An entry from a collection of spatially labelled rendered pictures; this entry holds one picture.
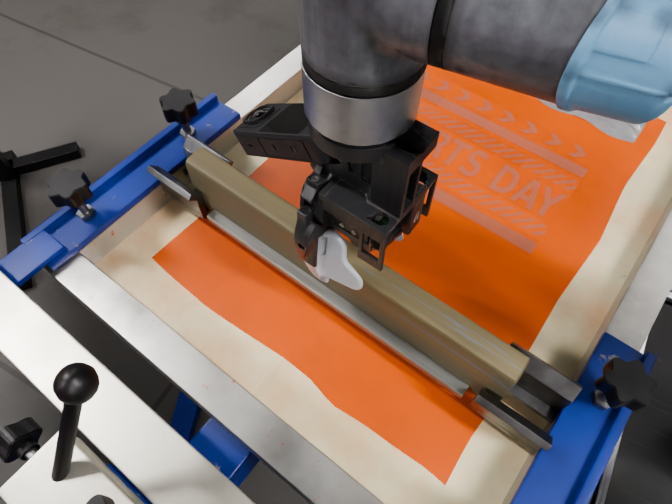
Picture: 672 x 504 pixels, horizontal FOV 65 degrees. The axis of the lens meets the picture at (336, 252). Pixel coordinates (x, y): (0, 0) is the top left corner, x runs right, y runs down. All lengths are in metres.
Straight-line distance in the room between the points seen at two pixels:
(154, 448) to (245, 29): 2.29
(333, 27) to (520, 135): 0.55
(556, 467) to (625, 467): 0.93
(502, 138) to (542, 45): 0.54
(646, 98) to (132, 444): 0.43
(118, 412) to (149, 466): 0.06
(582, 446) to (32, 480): 0.45
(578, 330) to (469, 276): 0.13
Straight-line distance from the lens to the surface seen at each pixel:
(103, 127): 2.31
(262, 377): 0.57
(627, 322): 0.63
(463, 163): 0.74
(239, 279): 0.63
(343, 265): 0.46
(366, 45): 0.28
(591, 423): 0.56
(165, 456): 0.48
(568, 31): 0.25
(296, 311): 0.60
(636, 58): 0.25
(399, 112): 0.32
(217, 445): 0.60
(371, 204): 0.39
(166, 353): 0.57
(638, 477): 1.47
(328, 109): 0.32
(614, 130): 0.85
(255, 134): 0.43
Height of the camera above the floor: 1.50
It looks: 58 degrees down
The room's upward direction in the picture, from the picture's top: straight up
